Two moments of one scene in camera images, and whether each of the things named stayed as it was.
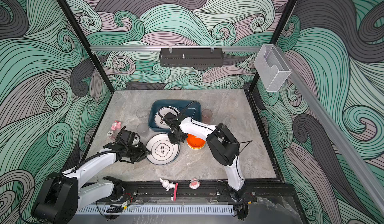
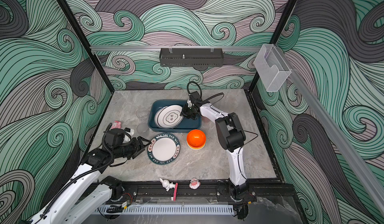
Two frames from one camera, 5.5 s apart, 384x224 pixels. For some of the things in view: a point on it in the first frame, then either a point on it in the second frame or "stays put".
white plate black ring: x=163 y=151 -> x=168 y=117
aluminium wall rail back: x=179 y=48 stays put
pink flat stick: x=175 y=193 stays put
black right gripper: x=173 y=141 -> x=184 y=113
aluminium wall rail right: x=334 y=136 stays put
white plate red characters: x=163 y=111 stays put
